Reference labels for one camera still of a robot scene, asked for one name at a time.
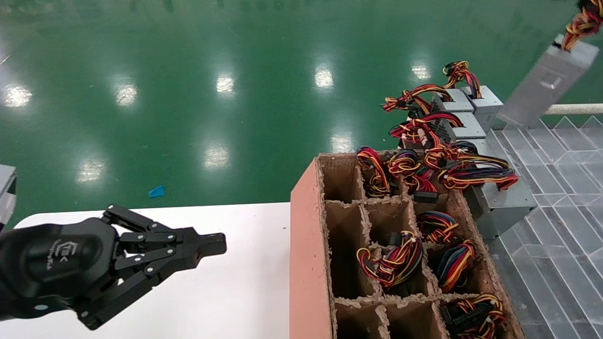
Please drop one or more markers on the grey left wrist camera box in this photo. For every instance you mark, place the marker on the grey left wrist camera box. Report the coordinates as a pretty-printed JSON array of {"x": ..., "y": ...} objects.
[{"x": 5, "y": 188}]

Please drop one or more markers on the clear acrylic divider tray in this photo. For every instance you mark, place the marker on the clear acrylic divider tray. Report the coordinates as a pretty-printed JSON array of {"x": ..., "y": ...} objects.
[{"x": 556, "y": 188}]

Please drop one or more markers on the white round pole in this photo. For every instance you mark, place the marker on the white round pole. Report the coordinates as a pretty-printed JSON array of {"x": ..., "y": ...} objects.
[{"x": 574, "y": 109}]

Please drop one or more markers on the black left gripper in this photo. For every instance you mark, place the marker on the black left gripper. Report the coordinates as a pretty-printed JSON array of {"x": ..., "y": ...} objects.
[{"x": 61, "y": 263}]

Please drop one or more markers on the large grey power supply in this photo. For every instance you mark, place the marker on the large grey power supply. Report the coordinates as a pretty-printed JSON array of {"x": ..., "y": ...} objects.
[{"x": 504, "y": 207}]

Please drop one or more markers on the brown cardboard divider box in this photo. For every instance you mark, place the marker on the brown cardboard divider box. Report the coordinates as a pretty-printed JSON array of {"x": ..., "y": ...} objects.
[{"x": 308, "y": 263}]

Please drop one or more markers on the blue paper scrap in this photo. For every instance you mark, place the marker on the blue paper scrap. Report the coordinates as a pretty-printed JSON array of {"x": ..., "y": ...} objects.
[{"x": 157, "y": 191}]

